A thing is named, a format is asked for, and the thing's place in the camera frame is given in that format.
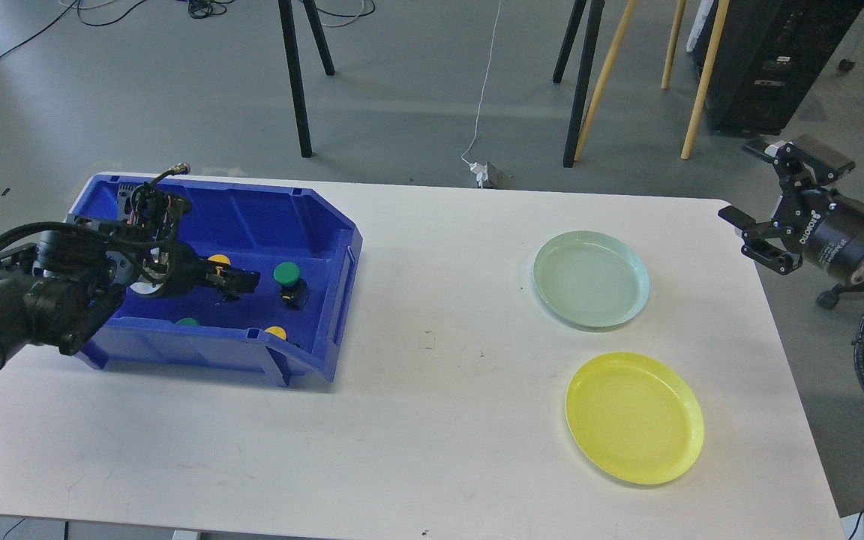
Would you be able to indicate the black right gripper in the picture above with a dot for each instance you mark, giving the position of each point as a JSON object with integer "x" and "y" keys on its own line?
{"x": 814, "y": 223}

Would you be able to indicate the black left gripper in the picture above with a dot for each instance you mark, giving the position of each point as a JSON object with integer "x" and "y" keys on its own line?
{"x": 185, "y": 271}

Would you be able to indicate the green push button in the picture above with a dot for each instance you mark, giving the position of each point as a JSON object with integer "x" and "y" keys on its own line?
{"x": 293, "y": 290}
{"x": 187, "y": 321}

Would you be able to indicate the yellow push button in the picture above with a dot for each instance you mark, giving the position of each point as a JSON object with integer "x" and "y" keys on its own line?
{"x": 219, "y": 259}
{"x": 280, "y": 333}

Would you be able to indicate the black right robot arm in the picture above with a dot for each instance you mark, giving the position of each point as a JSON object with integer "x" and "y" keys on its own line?
{"x": 813, "y": 222}

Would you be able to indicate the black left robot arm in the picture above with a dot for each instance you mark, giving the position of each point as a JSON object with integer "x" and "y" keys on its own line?
{"x": 60, "y": 282}

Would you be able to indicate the green push button front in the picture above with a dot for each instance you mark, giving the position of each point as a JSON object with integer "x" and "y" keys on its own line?
{"x": 187, "y": 321}

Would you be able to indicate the light green plate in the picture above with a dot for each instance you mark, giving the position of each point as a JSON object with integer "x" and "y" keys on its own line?
{"x": 591, "y": 280}

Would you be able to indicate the yellow plate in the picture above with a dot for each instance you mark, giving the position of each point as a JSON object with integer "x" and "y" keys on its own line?
{"x": 635, "y": 418}

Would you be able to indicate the blue plastic storage bin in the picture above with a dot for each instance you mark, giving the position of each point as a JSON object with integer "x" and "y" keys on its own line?
{"x": 257, "y": 227}

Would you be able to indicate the black office chair base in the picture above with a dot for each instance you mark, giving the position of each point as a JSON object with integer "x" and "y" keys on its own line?
{"x": 829, "y": 298}

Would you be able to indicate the black computer tower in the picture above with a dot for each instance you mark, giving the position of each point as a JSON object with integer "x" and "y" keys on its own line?
{"x": 770, "y": 53}

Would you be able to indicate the wooden easel legs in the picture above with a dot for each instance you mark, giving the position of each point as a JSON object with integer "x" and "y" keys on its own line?
{"x": 659, "y": 65}

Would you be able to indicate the black stand legs centre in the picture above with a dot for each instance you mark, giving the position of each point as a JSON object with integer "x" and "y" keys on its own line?
{"x": 591, "y": 12}

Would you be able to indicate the black tripod legs left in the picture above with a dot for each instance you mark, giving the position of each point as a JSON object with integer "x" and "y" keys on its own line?
{"x": 294, "y": 68}

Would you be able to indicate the white power adapter with cable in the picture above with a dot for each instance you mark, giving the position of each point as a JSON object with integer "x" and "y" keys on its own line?
{"x": 480, "y": 171}

